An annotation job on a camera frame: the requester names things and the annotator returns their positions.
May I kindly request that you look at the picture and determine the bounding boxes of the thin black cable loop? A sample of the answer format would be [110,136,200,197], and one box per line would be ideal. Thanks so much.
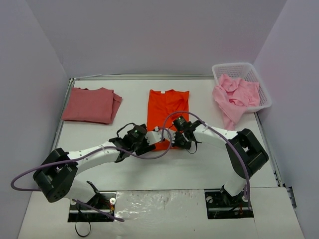
[75,211,92,238]

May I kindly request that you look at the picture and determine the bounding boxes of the white plastic basket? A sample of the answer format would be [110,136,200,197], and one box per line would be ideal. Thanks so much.
[211,62,272,113]

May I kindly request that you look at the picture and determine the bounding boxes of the orange t shirt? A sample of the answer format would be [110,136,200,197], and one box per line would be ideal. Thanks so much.
[146,89,190,152]

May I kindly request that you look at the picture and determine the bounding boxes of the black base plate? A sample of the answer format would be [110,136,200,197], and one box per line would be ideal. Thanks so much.
[204,189,254,220]
[67,192,116,223]

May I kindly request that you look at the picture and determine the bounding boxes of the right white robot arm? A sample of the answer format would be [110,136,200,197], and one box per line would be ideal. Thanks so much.
[173,116,269,206]

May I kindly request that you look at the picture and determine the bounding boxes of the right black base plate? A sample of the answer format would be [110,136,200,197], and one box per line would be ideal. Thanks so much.
[204,189,254,220]

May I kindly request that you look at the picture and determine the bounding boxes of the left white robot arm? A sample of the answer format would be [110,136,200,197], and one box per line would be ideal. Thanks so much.
[33,125,161,208]

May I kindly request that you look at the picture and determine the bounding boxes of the dusty red folded t shirt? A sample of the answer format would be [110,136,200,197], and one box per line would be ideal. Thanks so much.
[61,87,122,124]

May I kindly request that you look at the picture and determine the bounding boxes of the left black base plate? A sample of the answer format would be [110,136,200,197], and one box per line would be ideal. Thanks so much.
[67,192,116,223]

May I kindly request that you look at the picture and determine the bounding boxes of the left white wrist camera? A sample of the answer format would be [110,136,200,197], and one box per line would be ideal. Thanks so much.
[145,130,165,145]

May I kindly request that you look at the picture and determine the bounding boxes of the light pink t shirt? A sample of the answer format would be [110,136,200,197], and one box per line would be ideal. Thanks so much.
[212,74,260,130]

